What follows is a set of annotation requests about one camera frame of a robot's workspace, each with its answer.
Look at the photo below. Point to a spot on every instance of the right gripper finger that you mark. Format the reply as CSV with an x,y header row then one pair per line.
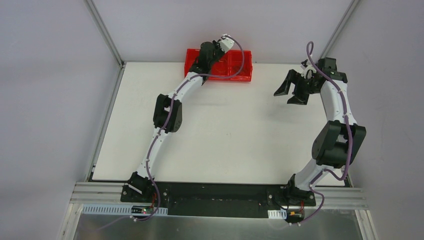
x,y
298,100
291,78

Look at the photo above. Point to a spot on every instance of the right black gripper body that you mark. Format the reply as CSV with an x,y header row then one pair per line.
x,y
303,84

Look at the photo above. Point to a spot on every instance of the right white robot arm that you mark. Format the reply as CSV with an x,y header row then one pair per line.
x,y
337,144

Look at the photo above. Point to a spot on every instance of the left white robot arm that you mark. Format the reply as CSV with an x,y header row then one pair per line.
x,y
168,114

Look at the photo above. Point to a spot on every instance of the red three-compartment bin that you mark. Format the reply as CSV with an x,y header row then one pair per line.
x,y
230,63

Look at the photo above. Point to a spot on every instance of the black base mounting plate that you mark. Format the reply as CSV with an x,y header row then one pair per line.
x,y
217,199

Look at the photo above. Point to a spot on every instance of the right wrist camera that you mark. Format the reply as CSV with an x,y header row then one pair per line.
x,y
307,66

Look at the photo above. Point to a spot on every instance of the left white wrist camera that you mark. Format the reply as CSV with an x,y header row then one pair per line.
x,y
226,43

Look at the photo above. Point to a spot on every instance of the right slotted cable duct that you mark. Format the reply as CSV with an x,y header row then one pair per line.
x,y
277,214

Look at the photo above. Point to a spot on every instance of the slotted cable duct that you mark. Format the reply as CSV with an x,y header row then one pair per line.
x,y
142,210
277,214

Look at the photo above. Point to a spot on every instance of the left slotted cable duct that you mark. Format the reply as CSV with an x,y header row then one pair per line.
x,y
142,210

